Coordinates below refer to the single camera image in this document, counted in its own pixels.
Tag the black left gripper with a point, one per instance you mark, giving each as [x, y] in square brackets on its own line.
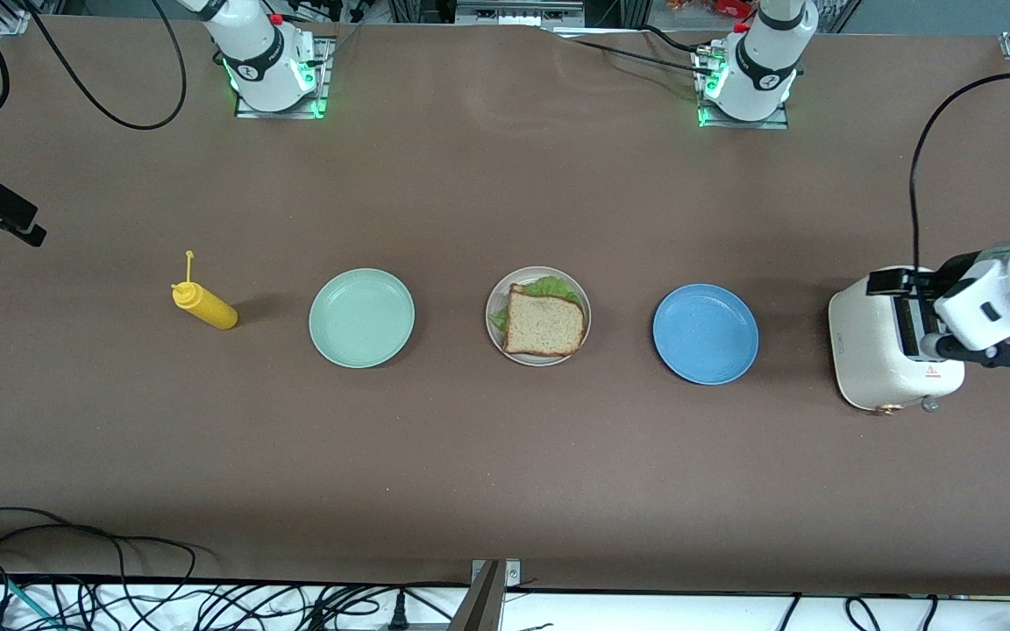
[952, 274]

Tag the yellow squeeze bottle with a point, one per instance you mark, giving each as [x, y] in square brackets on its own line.
[211, 308]

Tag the green lettuce leaf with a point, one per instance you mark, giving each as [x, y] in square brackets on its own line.
[549, 286]

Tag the brown bread slice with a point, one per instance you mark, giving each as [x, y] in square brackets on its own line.
[544, 324]

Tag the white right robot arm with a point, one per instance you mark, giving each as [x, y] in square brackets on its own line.
[259, 53]

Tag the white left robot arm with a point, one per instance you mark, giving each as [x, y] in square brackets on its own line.
[768, 61]

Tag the blue plate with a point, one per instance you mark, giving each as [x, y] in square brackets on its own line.
[705, 333]

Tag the pale green plate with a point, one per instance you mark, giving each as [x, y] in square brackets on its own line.
[361, 317]

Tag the beige plate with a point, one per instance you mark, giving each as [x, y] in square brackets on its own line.
[496, 294]

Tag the white toaster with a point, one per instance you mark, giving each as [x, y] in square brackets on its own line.
[864, 350]

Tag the grey equipment box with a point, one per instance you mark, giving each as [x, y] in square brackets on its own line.
[518, 10]

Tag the black power plug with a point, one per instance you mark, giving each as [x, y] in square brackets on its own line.
[398, 613]

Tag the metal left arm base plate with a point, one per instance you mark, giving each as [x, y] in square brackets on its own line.
[781, 123]

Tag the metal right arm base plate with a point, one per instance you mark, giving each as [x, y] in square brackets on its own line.
[321, 83]

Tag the grey metal bracket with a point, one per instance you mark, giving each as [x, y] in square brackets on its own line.
[483, 596]

